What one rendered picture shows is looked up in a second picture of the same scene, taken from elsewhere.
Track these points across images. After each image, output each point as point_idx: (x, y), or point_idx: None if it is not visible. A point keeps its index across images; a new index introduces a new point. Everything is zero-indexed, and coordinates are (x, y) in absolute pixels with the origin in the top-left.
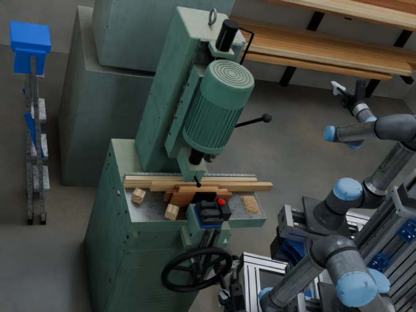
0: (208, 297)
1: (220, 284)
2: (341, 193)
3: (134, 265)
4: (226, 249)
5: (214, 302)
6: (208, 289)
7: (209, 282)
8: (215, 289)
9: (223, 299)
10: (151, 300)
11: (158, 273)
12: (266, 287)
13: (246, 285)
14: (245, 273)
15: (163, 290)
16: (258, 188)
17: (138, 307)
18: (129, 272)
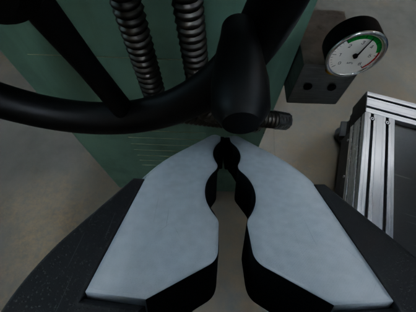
0: (294, 157)
1: (316, 141)
2: None
3: (28, 47)
4: (332, 27)
5: (303, 166)
6: (296, 146)
7: (187, 91)
8: (308, 147)
9: (89, 293)
10: (162, 150)
11: (127, 85)
12: (406, 155)
13: (364, 146)
14: (366, 125)
15: (173, 132)
16: None
17: (147, 159)
18: (41, 73)
